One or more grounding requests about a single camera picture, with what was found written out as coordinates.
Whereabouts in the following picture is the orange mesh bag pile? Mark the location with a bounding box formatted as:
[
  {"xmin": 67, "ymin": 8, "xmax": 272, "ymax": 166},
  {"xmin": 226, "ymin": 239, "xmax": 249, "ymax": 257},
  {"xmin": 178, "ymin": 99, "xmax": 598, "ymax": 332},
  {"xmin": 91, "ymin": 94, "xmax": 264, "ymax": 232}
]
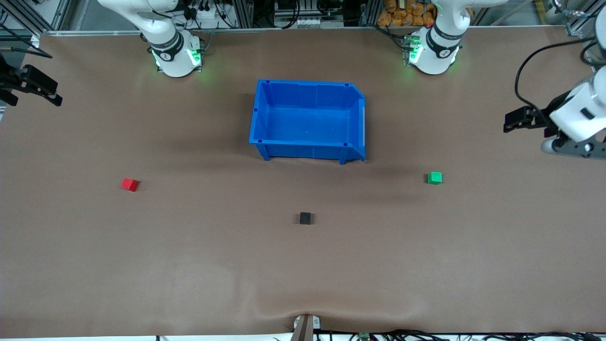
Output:
[{"xmin": 377, "ymin": 0, "xmax": 437, "ymax": 27}]

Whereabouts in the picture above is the white power strip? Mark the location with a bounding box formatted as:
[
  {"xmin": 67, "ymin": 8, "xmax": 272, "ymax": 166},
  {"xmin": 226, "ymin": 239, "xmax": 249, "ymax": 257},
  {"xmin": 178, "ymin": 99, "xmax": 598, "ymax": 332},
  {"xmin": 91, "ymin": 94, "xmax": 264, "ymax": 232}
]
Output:
[{"xmin": 186, "ymin": 0, "xmax": 224, "ymax": 29}]

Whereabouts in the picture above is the blue plastic storage bin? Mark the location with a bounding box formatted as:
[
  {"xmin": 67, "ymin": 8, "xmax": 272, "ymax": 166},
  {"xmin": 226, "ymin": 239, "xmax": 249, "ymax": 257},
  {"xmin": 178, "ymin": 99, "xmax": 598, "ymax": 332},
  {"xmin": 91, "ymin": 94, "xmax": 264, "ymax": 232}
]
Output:
[{"xmin": 249, "ymin": 79, "xmax": 366, "ymax": 165}]

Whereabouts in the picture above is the brown table mat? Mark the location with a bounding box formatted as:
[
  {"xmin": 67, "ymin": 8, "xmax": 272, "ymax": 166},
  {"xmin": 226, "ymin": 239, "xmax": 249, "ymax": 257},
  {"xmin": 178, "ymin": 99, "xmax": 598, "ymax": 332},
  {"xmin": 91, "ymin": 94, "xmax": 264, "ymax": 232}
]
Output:
[{"xmin": 0, "ymin": 26, "xmax": 606, "ymax": 338}]

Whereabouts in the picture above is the metal table clamp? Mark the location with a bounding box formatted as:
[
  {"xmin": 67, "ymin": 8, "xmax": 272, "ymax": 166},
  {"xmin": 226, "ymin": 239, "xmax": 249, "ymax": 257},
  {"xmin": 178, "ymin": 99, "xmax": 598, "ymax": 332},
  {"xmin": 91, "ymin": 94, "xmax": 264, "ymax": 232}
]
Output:
[{"xmin": 293, "ymin": 314, "xmax": 321, "ymax": 341}]

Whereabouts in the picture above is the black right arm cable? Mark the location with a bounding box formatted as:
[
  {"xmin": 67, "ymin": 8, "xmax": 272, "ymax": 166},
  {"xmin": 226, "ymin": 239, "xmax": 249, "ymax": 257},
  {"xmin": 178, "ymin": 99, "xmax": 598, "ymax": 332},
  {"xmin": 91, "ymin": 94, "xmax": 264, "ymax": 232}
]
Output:
[{"xmin": 0, "ymin": 23, "xmax": 53, "ymax": 60}]

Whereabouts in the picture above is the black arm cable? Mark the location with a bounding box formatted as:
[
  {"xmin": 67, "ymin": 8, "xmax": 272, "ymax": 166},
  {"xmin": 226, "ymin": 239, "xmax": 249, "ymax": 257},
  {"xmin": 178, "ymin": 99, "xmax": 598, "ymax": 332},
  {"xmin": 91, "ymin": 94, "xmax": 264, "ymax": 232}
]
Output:
[
  {"xmin": 515, "ymin": 38, "xmax": 598, "ymax": 117},
  {"xmin": 0, "ymin": 23, "xmax": 53, "ymax": 60}
]

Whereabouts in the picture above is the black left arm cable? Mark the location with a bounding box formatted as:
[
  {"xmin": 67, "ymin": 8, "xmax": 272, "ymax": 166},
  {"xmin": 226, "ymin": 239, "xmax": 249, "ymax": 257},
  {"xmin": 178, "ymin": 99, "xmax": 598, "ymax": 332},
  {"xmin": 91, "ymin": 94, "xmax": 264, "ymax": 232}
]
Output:
[{"xmin": 515, "ymin": 38, "xmax": 598, "ymax": 117}]

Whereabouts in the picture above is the aluminium frame post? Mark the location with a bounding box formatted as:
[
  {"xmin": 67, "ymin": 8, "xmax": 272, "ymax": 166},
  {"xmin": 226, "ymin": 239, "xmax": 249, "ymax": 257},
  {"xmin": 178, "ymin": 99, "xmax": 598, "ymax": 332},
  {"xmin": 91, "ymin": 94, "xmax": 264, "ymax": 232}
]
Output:
[
  {"xmin": 544, "ymin": 0, "xmax": 606, "ymax": 37},
  {"xmin": 0, "ymin": 0, "xmax": 71, "ymax": 35}
]

